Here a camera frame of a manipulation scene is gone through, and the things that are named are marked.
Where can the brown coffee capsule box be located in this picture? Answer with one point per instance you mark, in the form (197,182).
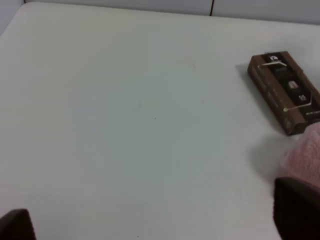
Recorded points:
(289,93)

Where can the pink rolled towel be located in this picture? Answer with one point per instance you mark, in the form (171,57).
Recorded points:
(302,161)

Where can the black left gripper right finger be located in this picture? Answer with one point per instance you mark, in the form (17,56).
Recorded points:
(296,209)

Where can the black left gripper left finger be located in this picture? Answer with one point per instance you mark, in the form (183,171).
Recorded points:
(17,225)

